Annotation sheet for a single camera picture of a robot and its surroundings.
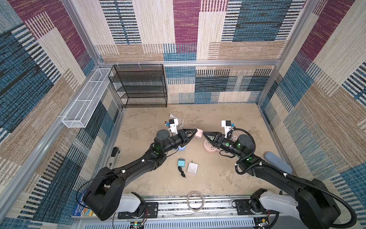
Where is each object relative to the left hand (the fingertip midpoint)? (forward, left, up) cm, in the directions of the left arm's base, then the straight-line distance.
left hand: (198, 132), depth 73 cm
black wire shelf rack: (+49, +40, -7) cm, 63 cm away
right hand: (-1, -3, -2) cm, 4 cm away
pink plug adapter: (0, 0, -1) cm, 1 cm away
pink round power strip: (+3, -8, -21) cm, 23 cm away
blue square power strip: (+4, +8, -24) cm, 26 cm away
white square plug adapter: (-9, +2, -24) cm, 25 cm away
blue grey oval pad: (-4, -47, -24) cm, 54 cm away
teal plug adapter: (-4, +9, -26) cm, 28 cm away
